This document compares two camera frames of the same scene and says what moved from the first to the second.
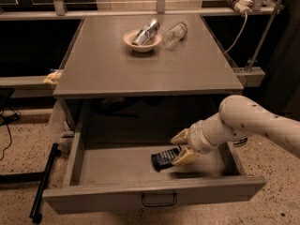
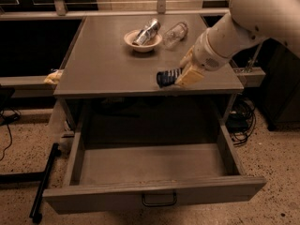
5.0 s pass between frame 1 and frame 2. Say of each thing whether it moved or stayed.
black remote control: moved
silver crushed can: stayed
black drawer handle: stayed
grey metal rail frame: stayed
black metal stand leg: stayed
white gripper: moved
